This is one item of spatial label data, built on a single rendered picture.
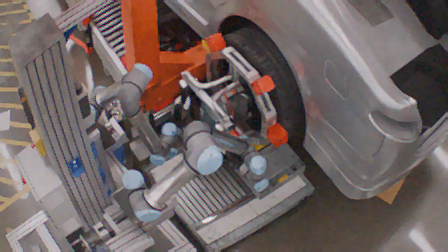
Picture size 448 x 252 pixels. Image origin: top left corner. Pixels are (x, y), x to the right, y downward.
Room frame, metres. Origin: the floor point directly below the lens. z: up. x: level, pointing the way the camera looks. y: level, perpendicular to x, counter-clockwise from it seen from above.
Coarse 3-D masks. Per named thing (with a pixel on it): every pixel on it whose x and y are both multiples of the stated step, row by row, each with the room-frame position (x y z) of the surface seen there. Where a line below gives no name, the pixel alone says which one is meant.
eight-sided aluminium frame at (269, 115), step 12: (228, 48) 2.19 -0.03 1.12; (216, 60) 2.29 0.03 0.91; (228, 60) 2.12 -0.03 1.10; (240, 60) 2.10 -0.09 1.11; (216, 72) 2.29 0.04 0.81; (240, 72) 2.03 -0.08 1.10; (252, 72) 2.01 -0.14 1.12; (264, 96) 1.94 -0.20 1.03; (264, 108) 1.88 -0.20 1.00; (264, 120) 1.86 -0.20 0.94; (240, 132) 2.03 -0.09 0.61; (252, 132) 2.01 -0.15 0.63; (264, 132) 1.86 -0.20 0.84; (264, 144) 1.85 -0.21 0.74
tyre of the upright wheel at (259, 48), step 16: (240, 32) 2.30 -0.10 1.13; (256, 32) 2.27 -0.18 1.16; (240, 48) 2.17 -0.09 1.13; (256, 48) 2.13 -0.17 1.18; (272, 48) 2.14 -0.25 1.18; (256, 64) 2.06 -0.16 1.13; (272, 64) 2.04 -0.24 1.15; (288, 64) 2.06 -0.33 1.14; (272, 80) 1.97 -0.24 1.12; (288, 80) 1.99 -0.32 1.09; (288, 96) 1.93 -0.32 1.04; (288, 112) 1.88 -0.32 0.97; (304, 112) 1.92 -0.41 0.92; (256, 128) 2.05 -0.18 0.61; (288, 128) 1.85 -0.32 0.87; (304, 128) 1.95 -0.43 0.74
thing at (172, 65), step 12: (192, 48) 2.61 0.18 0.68; (204, 48) 2.60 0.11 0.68; (168, 60) 2.40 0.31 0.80; (180, 60) 2.45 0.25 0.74; (192, 60) 2.50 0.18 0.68; (204, 60) 2.50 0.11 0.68; (168, 72) 2.36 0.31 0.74; (180, 72) 2.41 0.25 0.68; (192, 72) 2.43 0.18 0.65; (204, 72) 2.47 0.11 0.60; (168, 84) 2.34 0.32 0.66; (168, 96) 2.33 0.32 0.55
